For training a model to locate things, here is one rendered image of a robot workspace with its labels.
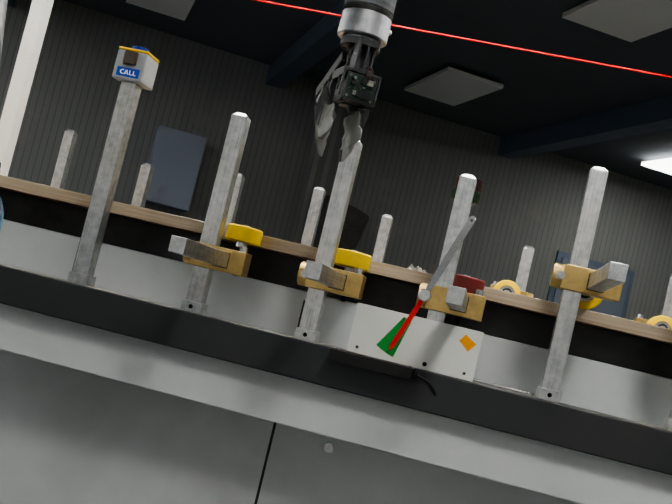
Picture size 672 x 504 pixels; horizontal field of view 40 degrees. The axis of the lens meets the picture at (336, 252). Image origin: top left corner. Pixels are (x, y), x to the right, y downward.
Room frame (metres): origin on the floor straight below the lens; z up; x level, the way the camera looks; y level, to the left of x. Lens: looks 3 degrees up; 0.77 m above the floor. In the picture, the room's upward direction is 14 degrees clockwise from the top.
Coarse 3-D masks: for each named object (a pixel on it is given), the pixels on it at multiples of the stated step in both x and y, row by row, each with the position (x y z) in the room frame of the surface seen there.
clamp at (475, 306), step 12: (420, 288) 1.88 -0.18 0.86; (444, 288) 1.87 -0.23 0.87; (432, 300) 1.87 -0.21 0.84; (444, 300) 1.87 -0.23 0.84; (468, 300) 1.86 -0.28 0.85; (480, 300) 1.86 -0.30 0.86; (444, 312) 1.87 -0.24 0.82; (456, 312) 1.86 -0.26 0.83; (468, 312) 1.86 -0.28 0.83; (480, 312) 1.86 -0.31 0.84
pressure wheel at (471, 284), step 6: (456, 276) 1.94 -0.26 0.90; (462, 276) 1.93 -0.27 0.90; (468, 276) 1.93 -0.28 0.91; (456, 282) 1.94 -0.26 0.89; (462, 282) 1.93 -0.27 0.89; (468, 282) 1.93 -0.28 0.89; (474, 282) 1.93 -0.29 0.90; (480, 282) 1.94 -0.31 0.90; (468, 288) 1.93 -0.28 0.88; (474, 288) 1.93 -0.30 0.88; (480, 288) 1.94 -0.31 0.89; (456, 318) 1.96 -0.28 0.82; (456, 324) 1.96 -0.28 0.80
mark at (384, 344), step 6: (402, 318) 1.88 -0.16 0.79; (396, 324) 1.88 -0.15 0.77; (402, 324) 1.88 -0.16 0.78; (390, 330) 1.89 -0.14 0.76; (396, 330) 1.88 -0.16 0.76; (384, 336) 1.89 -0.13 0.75; (390, 336) 1.88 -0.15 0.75; (402, 336) 1.88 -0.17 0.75; (378, 342) 1.89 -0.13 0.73; (384, 342) 1.89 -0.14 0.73; (390, 342) 1.88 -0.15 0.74; (384, 348) 1.89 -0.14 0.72; (396, 348) 1.88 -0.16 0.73; (390, 354) 1.88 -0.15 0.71
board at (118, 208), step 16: (0, 176) 2.22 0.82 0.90; (32, 192) 2.21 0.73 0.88; (48, 192) 2.20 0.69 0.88; (64, 192) 2.19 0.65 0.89; (112, 208) 2.17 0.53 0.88; (128, 208) 2.16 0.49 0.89; (144, 208) 2.16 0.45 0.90; (160, 224) 2.17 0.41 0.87; (176, 224) 2.14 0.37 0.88; (192, 224) 2.14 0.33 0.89; (272, 240) 2.10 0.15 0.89; (304, 256) 2.09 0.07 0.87; (368, 272) 2.07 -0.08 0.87; (384, 272) 2.06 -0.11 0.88; (400, 272) 2.05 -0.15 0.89; (416, 272) 2.05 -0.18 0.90; (512, 304) 2.01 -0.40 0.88; (528, 304) 2.01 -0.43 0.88; (544, 304) 2.00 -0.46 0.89; (576, 320) 1.99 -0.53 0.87; (592, 320) 1.98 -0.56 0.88; (608, 320) 1.98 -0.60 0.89; (624, 320) 1.97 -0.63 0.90; (640, 336) 1.99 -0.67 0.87; (656, 336) 1.96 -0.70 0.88
